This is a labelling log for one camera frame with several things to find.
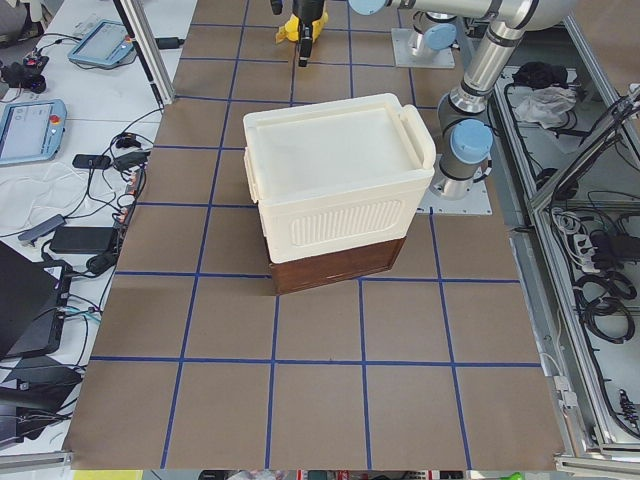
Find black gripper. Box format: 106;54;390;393
270;0;325;67

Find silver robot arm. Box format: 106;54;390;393
410;11;457;56
349;0;576;201

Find yellow plush toy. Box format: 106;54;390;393
276;12;330;49

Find cream plastic storage box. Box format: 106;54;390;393
243;93;436;264

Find blue teach pendant far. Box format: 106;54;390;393
67;20;135;69

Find blue teach pendant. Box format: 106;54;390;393
67;20;135;69
1;99;67;166

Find white crumpled cloth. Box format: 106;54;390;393
514;86;577;129

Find blue teach pendant near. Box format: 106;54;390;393
1;99;67;166

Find black power adapter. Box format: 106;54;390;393
50;226;116;254

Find black laptop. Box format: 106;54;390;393
1;244;71;360

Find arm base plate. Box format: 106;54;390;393
391;24;457;69
416;154;493;216

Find aluminium frame post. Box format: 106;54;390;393
113;0;175;108

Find coiled black cables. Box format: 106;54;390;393
574;274;637;346

